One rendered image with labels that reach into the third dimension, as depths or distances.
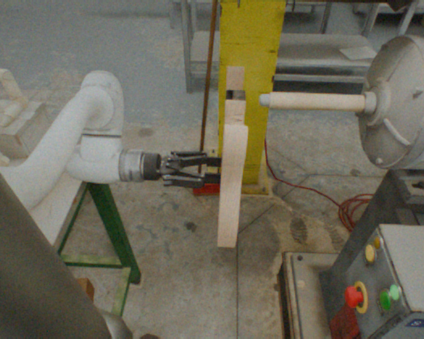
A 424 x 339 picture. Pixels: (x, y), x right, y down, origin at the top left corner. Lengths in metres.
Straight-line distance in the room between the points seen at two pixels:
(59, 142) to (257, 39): 1.11
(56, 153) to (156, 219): 1.43
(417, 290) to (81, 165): 0.76
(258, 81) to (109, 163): 1.00
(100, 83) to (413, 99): 0.67
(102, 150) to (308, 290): 1.03
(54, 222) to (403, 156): 0.80
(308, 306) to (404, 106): 1.01
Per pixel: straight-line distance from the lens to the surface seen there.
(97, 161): 0.85
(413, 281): 0.61
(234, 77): 0.86
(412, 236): 0.67
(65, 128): 0.66
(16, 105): 0.98
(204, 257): 1.82
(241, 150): 0.61
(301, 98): 0.64
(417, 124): 0.61
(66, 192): 0.96
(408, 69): 0.64
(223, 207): 0.70
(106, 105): 0.80
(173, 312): 1.70
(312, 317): 1.43
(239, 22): 1.50
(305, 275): 1.50
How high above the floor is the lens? 1.60
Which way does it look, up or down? 46 degrees down
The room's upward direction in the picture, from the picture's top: straight up
